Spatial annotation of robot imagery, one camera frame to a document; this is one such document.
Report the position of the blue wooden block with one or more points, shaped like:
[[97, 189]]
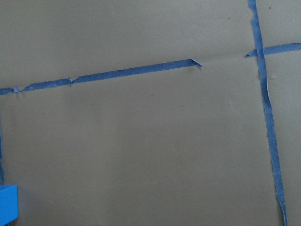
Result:
[[8, 204]]

